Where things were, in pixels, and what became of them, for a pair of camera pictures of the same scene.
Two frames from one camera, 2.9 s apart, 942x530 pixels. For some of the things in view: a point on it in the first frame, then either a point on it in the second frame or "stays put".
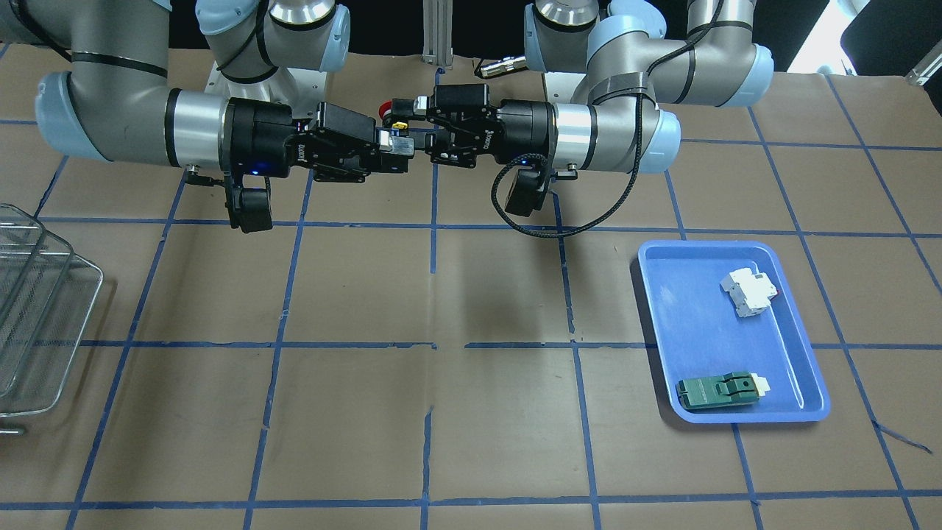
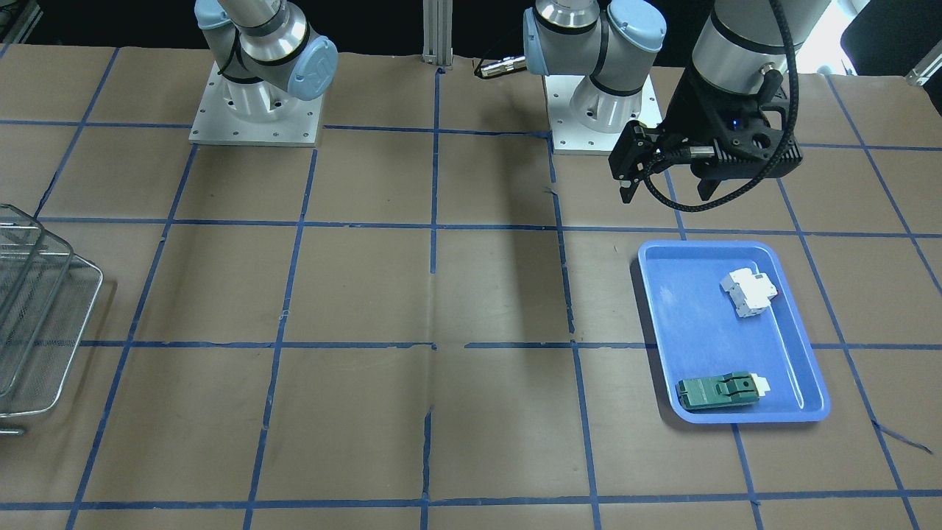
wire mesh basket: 47,294 stays put
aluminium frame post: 437,23 stays put
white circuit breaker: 751,293 stays put
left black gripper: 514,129 → 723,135
